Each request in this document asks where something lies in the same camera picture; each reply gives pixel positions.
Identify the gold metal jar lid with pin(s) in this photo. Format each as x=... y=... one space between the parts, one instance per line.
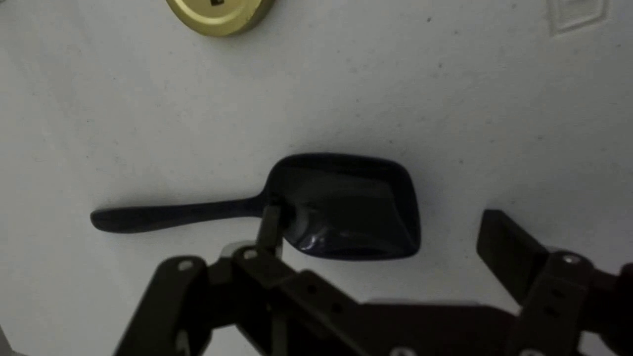
x=220 y=12

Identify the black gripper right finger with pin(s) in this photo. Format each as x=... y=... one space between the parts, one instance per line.
x=560 y=303

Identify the black plastic spoon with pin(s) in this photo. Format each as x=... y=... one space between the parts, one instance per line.
x=349 y=204

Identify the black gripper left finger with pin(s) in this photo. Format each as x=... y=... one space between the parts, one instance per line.
x=218 y=303

